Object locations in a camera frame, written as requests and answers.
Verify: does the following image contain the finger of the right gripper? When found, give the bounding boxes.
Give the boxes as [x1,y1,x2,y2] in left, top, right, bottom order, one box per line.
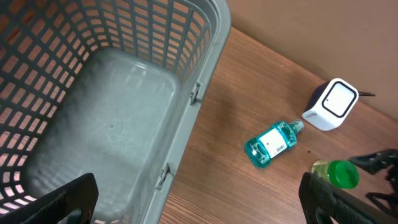
[348,149,397,175]
[366,192,397,217]

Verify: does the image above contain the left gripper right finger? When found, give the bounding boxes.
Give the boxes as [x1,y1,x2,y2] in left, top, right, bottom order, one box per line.
[298,172,397,224]

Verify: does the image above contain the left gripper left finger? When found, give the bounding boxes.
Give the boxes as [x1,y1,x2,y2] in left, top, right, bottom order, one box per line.
[1,173,99,223]

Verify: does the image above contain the green lid spice jar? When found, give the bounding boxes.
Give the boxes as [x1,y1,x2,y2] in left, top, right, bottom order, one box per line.
[311,160,359,189]

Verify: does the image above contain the blue mouthwash bottle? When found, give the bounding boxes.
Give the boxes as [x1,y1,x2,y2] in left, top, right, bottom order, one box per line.
[244,119,304,168]

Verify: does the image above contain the white barcode scanner box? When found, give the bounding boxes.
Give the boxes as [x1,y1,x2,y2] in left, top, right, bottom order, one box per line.
[302,78,359,131]

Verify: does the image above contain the grey plastic mesh basket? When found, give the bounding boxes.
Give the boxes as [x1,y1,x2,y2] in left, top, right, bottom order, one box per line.
[1,0,231,223]

